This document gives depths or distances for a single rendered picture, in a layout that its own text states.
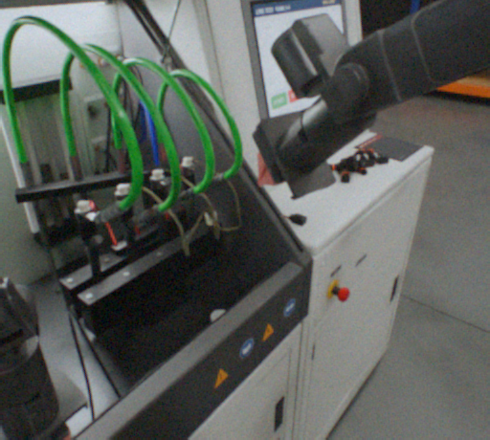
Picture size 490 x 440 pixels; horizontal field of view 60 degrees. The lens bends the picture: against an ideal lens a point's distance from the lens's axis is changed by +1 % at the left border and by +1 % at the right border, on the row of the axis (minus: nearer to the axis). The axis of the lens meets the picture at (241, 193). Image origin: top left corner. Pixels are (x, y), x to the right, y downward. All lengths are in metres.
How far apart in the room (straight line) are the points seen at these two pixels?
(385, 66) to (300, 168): 0.18
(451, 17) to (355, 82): 0.08
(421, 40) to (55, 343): 0.85
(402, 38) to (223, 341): 0.56
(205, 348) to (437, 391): 1.41
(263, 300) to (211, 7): 0.60
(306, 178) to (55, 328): 0.68
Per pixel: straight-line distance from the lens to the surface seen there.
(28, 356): 0.49
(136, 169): 0.57
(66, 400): 0.58
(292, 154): 0.47
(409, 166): 1.31
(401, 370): 2.03
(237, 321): 0.77
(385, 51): 0.36
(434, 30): 0.34
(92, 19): 1.05
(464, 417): 1.99
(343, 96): 0.37
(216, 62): 0.96
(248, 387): 0.93
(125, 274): 0.85
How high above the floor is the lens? 1.50
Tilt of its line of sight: 29 degrees down
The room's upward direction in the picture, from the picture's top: straight up
